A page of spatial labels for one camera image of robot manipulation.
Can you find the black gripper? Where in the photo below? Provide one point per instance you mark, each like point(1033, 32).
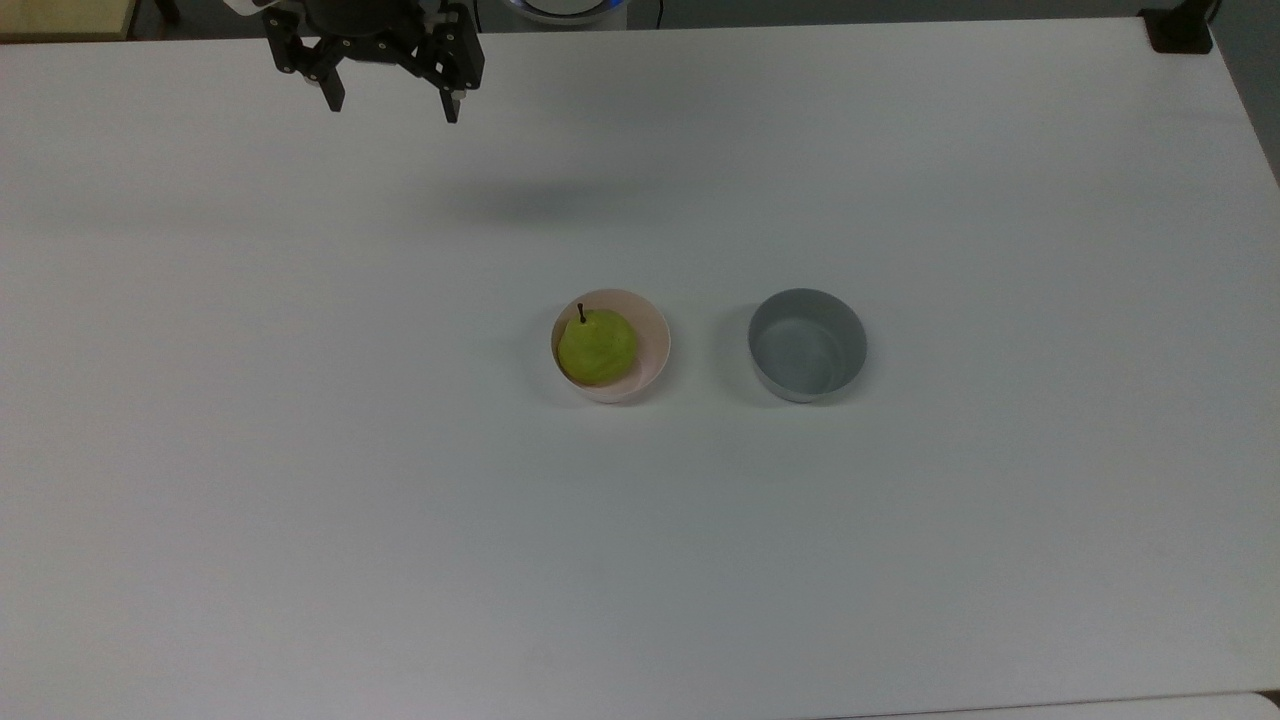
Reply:
point(365, 28)

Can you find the green pear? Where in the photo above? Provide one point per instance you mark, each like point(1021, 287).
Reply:
point(597, 346)

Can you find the pink bowl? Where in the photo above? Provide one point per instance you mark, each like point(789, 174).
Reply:
point(655, 345)

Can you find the grey bowl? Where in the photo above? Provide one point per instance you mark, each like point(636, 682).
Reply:
point(806, 350)

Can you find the yellow wooden furniture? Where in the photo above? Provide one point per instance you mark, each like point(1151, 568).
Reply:
point(60, 18)

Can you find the black table clamp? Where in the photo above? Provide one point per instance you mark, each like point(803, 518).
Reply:
point(1178, 32)

